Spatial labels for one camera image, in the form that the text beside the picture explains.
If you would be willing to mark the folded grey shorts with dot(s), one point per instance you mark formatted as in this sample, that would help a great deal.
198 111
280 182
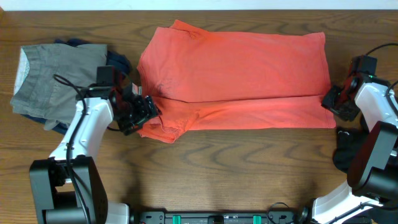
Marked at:
49 84

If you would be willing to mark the folded navy blue garment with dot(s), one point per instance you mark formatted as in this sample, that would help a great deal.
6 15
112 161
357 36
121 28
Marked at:
119 60

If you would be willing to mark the black garment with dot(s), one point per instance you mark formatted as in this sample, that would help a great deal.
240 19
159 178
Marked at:
348 143

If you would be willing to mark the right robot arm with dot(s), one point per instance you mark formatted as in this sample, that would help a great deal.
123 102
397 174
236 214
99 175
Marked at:
371 179

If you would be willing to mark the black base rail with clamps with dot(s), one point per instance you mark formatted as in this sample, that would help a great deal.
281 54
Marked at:
278 213

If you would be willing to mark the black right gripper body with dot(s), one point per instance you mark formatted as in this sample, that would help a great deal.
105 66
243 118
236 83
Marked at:
341 104

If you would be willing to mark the red orange t-shirt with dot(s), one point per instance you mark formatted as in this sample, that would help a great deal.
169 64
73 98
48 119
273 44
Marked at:
202 80

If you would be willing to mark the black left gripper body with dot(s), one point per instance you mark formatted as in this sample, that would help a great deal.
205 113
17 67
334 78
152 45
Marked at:
136 114

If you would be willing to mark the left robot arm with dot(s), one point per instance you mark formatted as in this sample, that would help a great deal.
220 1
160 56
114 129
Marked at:
66 186

